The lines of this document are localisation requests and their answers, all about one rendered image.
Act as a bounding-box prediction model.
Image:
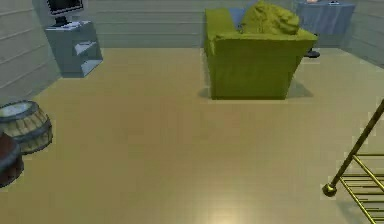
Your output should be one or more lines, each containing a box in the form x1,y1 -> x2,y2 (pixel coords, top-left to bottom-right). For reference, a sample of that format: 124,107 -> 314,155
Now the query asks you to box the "olive green armchair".
203,7 -> 318,100

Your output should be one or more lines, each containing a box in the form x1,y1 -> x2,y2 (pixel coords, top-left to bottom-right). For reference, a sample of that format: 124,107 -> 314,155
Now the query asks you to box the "olive green crumpled cushion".
239,0 -> 301,36

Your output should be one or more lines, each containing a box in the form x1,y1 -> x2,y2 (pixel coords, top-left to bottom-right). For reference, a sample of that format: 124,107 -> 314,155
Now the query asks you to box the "grey blue shelf stand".
44,20 -> 104,79

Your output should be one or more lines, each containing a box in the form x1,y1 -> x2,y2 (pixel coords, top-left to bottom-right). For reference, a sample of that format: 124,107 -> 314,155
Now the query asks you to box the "blue covered table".
294,0 -> 356,36

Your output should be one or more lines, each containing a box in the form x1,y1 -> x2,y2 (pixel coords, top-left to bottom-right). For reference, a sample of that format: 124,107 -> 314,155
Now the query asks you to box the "tan wooden barrel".
0,100 -> 54,155

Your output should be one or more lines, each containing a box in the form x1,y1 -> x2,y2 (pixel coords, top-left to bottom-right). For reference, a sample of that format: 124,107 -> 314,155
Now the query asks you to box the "black television set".
46,0 -> 84,26

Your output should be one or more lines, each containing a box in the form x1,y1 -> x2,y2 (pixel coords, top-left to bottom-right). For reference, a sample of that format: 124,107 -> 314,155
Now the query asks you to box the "brass metal rack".
321,99 -> 384,224

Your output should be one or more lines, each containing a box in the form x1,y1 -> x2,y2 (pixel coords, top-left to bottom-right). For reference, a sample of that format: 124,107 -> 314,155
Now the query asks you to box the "dark red barrel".
0,131 -> 25,188

